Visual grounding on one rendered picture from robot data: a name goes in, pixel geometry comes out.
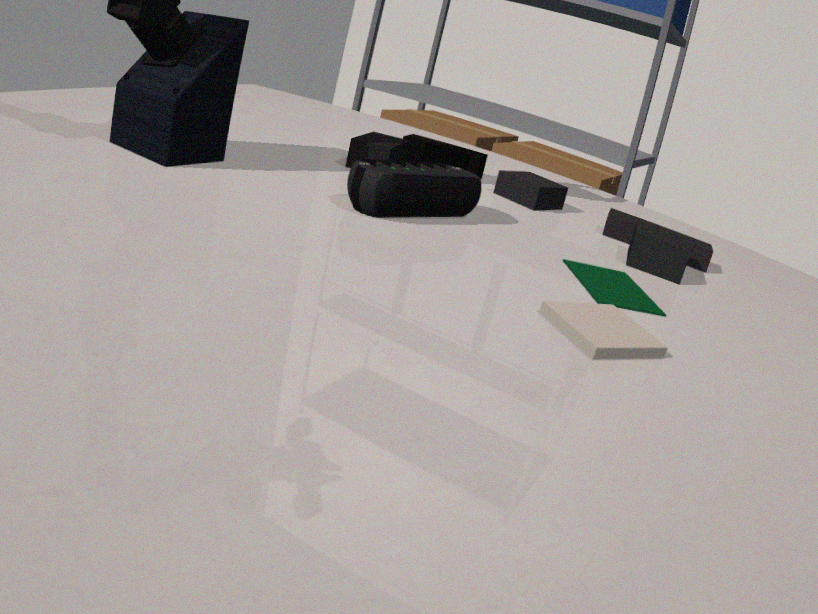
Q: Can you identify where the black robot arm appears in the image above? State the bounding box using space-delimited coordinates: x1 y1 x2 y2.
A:
107 0 205 68

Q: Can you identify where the beige flat rectangular slab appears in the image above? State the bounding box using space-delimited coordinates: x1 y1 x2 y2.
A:
540 301 668 360

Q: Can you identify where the flat green panel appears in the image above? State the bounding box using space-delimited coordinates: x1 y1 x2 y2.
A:
563 259 666 317

